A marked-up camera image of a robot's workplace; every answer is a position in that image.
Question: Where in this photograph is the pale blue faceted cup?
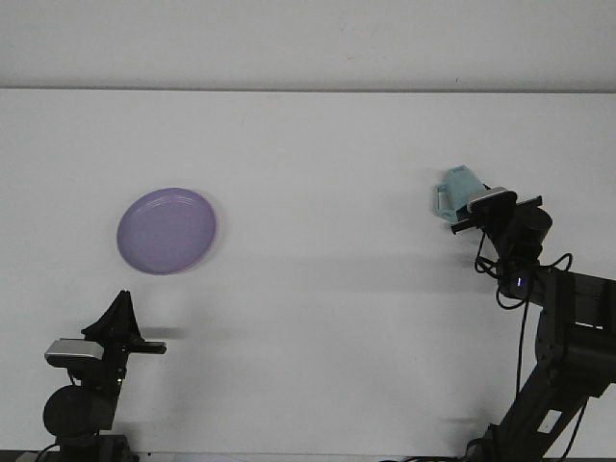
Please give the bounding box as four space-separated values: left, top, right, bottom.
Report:
429 166 488 223

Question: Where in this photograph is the lilac round plate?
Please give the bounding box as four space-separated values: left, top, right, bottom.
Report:
116 186 218 276

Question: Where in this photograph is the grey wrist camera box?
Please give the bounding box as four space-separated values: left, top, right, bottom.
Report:
44 338 105 367
465 186 519 213

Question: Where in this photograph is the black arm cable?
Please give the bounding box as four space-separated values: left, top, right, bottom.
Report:
36 368 81 462
474 230 589 461

